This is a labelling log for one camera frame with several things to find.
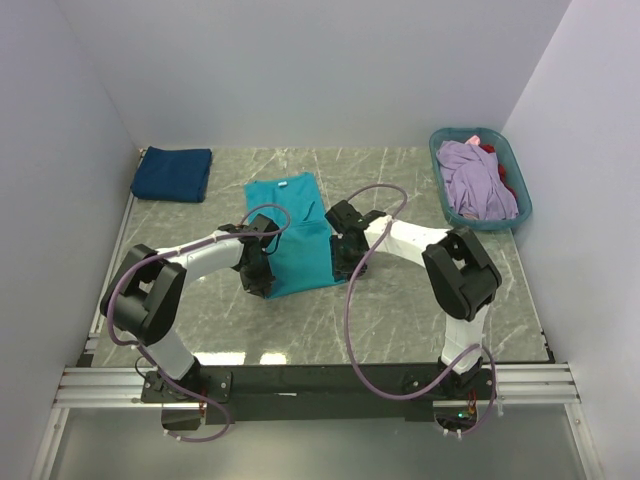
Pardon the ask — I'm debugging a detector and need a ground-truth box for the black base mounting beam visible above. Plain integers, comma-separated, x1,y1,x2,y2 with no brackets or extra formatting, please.
141,363,494,422

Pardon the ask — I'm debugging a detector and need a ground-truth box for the lavender t-shirt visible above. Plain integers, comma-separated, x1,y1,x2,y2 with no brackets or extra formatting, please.
436,140,519,221

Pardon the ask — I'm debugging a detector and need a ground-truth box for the pink garment in basket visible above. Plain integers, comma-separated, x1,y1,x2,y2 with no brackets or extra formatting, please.
466,135,481,146

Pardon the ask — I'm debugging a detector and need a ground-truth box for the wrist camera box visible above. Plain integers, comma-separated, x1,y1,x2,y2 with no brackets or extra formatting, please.
325,200,386,235
218,214,281,249

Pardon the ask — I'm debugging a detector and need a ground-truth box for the teal plastic laundry basket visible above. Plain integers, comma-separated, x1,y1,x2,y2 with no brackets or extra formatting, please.
429,127,532,231

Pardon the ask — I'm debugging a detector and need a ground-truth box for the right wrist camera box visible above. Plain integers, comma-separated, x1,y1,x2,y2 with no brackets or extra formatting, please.
325,200,386,235

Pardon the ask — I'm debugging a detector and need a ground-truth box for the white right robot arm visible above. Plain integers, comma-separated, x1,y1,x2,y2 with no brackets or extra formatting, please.
330,215,502,399

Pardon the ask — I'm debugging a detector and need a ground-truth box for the folded navy blue t-shirt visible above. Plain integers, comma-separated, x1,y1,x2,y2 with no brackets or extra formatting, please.
131,146,213,203

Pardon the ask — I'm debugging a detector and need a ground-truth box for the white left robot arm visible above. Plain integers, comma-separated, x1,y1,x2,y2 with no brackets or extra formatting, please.
100,230,279,402

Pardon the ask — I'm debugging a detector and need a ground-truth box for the red garment in basket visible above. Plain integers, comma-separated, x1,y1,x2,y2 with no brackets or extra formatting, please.
480,144,517,199

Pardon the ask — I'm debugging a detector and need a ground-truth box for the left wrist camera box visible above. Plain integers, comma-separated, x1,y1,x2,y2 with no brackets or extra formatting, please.
218,214,281,249

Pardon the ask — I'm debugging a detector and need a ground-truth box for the teal t-shirt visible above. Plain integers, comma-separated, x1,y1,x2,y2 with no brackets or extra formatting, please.
244,172,341,299

